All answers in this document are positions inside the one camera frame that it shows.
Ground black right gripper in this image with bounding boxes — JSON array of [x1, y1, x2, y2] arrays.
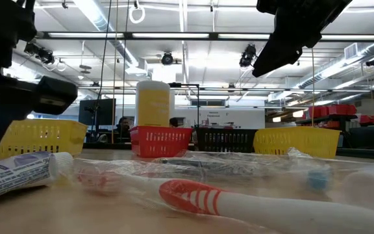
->
[[251, 0, 353, 78]]

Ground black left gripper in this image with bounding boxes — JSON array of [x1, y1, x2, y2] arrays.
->
[[0, 0, 79, 166]]

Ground small white toothpaste tube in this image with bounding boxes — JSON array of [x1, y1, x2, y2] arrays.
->
[[0, 151, 74, 205]]

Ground yellow plastic basket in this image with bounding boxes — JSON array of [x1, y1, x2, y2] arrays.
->
[[253, 125, 342, 159], [0, 118, 89, 163]]

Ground red storage bin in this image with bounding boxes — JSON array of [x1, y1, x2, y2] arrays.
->
[[328, 103, 358, 116], [358, 114, 374, 126], [308, 105, 329, 119]]

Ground dark storage shelf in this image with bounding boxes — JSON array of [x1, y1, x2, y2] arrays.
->
[[295, 113, 374, 150]]

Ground black plastic basket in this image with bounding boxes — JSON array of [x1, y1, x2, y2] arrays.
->
[[195, 126, 258, 153]]

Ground black computer monitor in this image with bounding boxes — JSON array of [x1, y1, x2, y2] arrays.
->
[[78, 98, 117, 126]]

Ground yellow canister with white lid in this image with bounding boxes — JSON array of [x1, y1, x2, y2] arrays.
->
[[134, 80, 171, 128]]

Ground red plastic basket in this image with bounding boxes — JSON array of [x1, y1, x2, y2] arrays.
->
[[129, 125, 193, 159]]

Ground dark blue disposable razor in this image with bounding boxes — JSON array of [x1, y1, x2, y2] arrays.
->
[[154, 157, 230, 173]]

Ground black overhead light bar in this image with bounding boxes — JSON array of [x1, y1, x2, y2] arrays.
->
[[36, 31, 374, 42]]

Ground red and white toothbrush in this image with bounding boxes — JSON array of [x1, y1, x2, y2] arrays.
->
[[76, 159, 374, 234]]

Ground silver air duct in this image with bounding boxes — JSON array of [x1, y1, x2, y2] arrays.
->
[[299, 42, 374, 90], [73, 0, 141, 68]]

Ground black metal stand frame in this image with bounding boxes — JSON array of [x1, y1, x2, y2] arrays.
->
[[169, 82, 201, 128]]

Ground hanging black cable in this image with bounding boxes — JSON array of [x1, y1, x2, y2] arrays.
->
[[92, 0, 113, 131]]

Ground white cable loop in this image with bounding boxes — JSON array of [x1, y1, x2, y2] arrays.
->
[[128, 0, 146, 25]]

